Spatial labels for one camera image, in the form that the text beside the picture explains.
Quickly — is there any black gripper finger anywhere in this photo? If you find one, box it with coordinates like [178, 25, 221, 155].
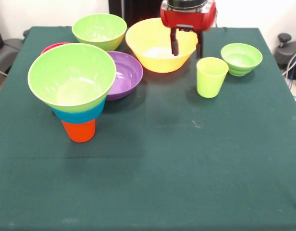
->
[170, 28, 179, 56]
[195, 31, 204, 58]

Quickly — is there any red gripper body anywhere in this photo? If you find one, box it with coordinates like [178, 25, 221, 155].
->
[160, 1, 217, 32]

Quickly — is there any large yellow bowl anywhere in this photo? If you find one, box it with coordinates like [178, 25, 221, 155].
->
[125, 17, 201, 73]

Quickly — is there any yellow-green cup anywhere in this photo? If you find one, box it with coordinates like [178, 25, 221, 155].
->
[196, 57, 229, 99]

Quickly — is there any large light green bowl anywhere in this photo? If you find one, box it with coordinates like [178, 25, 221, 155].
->
[71, 13, 127, 51]
[27, 43, 117, 113]

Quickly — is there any blue bowl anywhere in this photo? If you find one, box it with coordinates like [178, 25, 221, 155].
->
[51, 98, 106, 124]

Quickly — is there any orange cup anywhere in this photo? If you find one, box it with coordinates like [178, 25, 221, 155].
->
[61, 119, 97, 143]

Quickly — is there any small green bowl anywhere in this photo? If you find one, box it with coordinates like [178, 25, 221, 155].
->
[220, 43, 263, 77]

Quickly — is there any purple bowl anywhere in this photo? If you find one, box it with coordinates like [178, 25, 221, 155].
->
[106, 51, 144, 101]

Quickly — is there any black knobbed stand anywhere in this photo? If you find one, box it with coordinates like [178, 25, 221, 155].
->
[275, 33, 296, 80]

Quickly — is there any pink bowl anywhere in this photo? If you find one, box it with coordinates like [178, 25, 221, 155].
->
[40, 42, 72, 55]

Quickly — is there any dark green tablecloth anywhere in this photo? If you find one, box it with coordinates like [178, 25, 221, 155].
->
[0, 26, 296, 231]

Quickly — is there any grey chair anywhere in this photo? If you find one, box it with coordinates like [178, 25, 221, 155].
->
[0, 38, 23, 75]

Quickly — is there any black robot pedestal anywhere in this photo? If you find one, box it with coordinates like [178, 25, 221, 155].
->
[109, 0, 163, 27]

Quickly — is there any grey cable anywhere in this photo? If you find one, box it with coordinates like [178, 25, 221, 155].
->
[282, 49, 296, 76]

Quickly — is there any blue cable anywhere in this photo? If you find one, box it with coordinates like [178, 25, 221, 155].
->
[288, 56, 296, 90]

